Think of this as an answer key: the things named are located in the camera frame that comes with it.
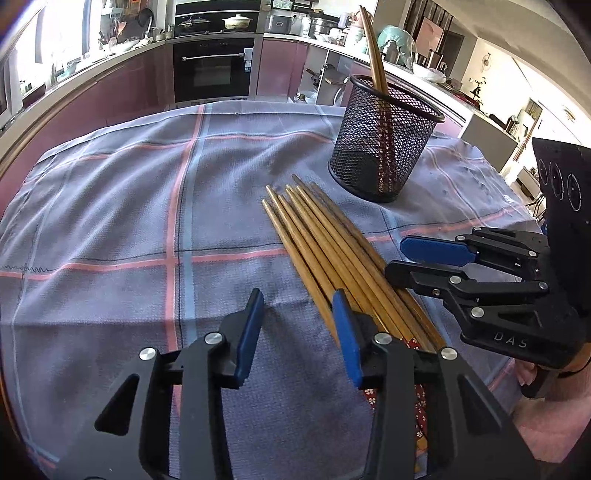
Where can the black integrated stove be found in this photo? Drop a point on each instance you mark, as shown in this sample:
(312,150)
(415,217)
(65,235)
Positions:
(217,7)

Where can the pink kitchen cabinets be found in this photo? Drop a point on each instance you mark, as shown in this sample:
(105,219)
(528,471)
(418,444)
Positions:
(115,87)

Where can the black pot with glass lid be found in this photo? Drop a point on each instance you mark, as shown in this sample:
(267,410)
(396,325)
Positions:
(194,23)

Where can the plaid blue-grey tablecloth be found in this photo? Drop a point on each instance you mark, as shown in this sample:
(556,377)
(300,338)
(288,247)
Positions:
(115,207)

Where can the white side cabinet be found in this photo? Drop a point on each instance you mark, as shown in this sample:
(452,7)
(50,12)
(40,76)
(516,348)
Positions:
(489,138)

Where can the kitchen window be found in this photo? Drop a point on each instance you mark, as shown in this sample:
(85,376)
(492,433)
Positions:
(69,27)

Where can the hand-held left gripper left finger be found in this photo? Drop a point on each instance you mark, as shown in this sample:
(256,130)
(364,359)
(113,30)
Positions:
(247,341)

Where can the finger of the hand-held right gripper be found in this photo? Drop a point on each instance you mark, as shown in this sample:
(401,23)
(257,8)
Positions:
(406,274)
(434,249)

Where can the black frying pan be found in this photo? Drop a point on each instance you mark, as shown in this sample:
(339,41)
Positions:
(145,16)

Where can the steel thermos flask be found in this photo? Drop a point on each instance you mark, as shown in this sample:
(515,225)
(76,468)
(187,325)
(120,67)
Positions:
(391,50)

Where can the teal food cover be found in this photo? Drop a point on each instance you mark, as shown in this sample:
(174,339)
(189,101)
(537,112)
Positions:
(402,39)

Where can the bundle of wooden chopsticks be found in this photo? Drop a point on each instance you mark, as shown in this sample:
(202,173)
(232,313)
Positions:
(323,249)

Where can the stainless steel pot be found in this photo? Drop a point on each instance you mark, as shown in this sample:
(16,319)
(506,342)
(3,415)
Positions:
(321,26)

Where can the person's right forearm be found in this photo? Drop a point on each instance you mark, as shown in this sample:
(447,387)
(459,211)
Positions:
(563,415)

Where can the white kitchen countertop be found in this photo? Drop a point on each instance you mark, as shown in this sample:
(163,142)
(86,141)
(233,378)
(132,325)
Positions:
(450,99)

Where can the person's right hand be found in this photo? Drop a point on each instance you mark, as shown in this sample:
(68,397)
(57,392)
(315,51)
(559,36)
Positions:
(525,376)

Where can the black mesh utensil holder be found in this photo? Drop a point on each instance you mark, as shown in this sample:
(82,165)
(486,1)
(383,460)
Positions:
(369,138)

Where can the black built-in oven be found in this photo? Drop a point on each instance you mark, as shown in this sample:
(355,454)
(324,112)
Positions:
(214,69)

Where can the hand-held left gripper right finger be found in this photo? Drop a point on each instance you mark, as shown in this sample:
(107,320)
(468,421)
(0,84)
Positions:
(346,341)

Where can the single brown chopstick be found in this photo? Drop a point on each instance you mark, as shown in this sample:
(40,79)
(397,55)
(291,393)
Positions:
(377,48)

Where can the white casserole pot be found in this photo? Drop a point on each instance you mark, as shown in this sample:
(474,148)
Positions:
(238,22)

